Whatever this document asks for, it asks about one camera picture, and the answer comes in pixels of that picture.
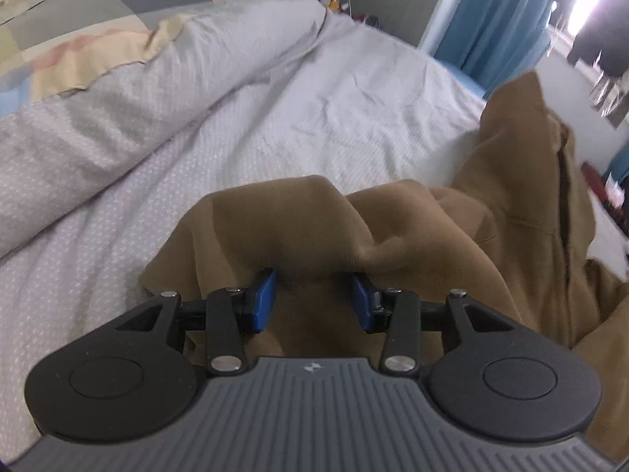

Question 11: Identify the pale grey quilt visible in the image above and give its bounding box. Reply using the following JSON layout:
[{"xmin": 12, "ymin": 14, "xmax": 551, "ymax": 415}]
[{"xmin": 0, "ymin": 0, "xmax": 327, "ymax": 257}]

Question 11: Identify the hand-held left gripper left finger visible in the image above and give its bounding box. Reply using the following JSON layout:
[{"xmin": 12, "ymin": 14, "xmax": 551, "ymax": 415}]
[{"xmin": 115, "ymin": 268, "xmax": 280, "ymax": 377}]

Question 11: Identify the patchwork pillow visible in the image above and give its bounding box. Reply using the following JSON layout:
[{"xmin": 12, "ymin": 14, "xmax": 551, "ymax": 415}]
[{"xmin": 0, "ymin": 0, "xmax": 232, "ymax": 116}]

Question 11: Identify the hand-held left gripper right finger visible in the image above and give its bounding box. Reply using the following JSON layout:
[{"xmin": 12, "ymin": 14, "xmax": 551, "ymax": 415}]
[{"xmin": 350, "ymin": 273, "xmax": 517, "ymax": 377}]

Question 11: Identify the bed with grey sheet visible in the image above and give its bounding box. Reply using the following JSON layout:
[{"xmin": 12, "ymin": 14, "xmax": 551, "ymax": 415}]
[{"xmin": 0, "ymin": 10, "xmax": 629, "ymax": 458}]

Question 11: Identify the brown hoodie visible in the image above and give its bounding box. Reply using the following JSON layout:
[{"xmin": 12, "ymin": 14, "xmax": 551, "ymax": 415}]
[{"xmin": 139, "ymin": 71, "xmax": 629, "ymax": 458}]

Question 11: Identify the blue curtain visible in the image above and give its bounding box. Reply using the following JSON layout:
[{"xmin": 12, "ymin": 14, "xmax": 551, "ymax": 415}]
[{"xmin": 435, "ymin": 0, "xmax": 566, "ymax": 99}]

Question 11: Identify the row of hanging clothes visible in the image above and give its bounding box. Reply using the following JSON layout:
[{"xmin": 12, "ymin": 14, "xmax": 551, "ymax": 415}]
[{"xmin": 548, "ymin": 0, "xmax": 629, "ymax": 125}]

